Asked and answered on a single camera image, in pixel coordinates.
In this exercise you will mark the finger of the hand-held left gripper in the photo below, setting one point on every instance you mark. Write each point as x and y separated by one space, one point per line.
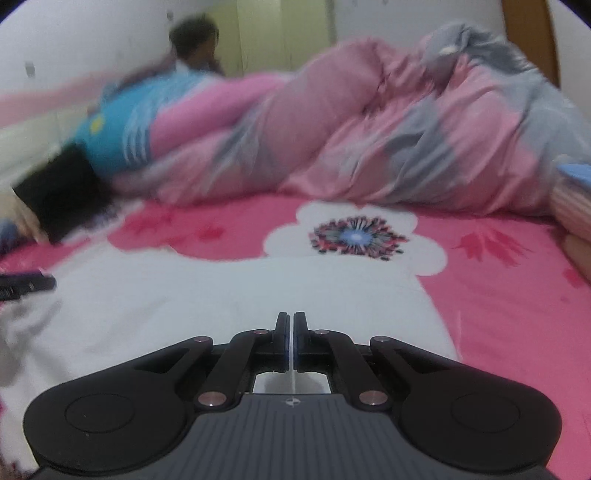
25 286

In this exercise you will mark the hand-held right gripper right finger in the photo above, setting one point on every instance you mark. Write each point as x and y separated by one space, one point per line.
302 344

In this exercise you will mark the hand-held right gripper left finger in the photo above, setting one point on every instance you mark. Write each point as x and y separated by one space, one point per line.
281 344

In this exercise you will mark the white sweatshirt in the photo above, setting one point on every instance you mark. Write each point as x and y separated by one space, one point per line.
161 314

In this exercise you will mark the beige cloth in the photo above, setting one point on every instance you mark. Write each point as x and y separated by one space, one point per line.
21 219

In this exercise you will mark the black cloth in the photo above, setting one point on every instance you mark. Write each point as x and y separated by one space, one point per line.
60 198

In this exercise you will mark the pink white headboard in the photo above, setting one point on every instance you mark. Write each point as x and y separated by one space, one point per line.
41 124

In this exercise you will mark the blue pink striped pillow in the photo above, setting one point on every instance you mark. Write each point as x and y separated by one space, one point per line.
111 134

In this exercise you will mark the pink floral bed blanket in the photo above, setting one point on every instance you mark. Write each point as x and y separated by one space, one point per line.
508 323

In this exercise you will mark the pink grey floral quilt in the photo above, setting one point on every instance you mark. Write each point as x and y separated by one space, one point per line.
369 115

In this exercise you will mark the beige cushion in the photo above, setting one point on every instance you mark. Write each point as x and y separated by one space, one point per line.
581 254

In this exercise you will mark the pink checked pillow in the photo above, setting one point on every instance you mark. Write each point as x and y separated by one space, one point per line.
575 207

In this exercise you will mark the pale yellow wardrobe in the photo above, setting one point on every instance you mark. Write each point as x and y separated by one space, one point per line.
272 37

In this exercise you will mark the brown wooden door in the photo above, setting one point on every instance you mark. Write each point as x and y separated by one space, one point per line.
531 32

